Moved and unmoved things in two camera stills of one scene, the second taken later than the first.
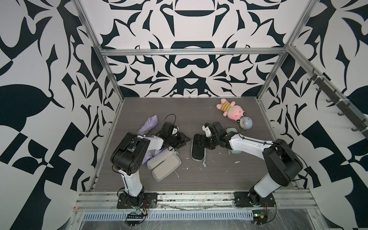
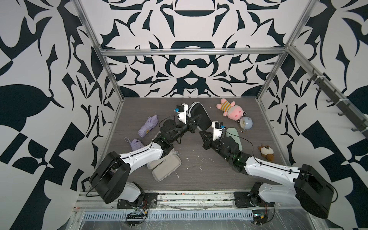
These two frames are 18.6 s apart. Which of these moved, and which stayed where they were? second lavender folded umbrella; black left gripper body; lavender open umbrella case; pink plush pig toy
Moved: black left gripper body
Stayed: lavender open umbrella case; pink plush pig toy; second lavender folded umbrella
